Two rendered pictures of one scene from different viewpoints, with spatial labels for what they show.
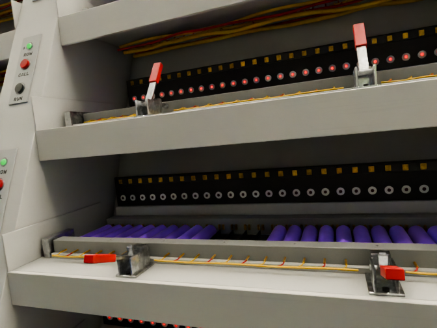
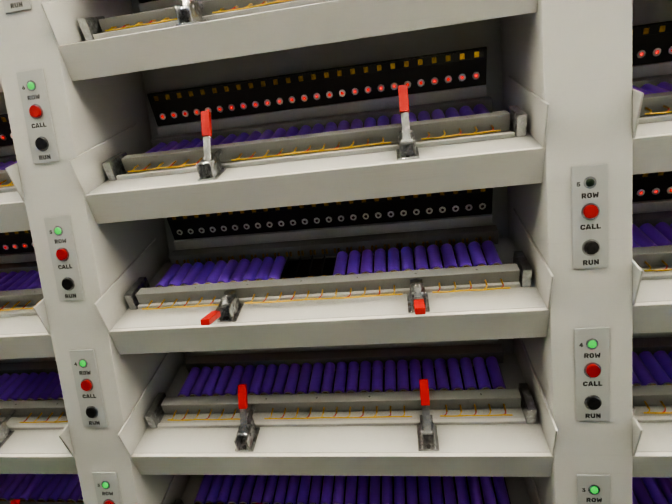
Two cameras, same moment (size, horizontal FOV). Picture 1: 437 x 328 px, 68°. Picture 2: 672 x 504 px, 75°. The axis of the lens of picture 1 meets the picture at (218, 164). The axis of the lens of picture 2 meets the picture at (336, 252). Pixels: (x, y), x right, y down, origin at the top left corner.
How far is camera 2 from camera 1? 0.28 m
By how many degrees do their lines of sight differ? 26
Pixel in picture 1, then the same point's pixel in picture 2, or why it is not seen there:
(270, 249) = (339, 284)
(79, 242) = (164, 293)
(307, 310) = (369, 327)
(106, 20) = (129, 55)
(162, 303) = (262, 336)
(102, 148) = (169, 211)
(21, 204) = (97, 271)
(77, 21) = (88, 53)
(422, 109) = (447, 178)
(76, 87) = (100, 125)
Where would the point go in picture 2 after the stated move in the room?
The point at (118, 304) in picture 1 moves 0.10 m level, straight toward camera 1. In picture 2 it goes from (224, 341) to (244, 362)
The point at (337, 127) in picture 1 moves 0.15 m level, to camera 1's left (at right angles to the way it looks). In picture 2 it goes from (386, 191) to (269, 203)
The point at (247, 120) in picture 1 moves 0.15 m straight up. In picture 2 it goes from (311, 186) to (299, 65)
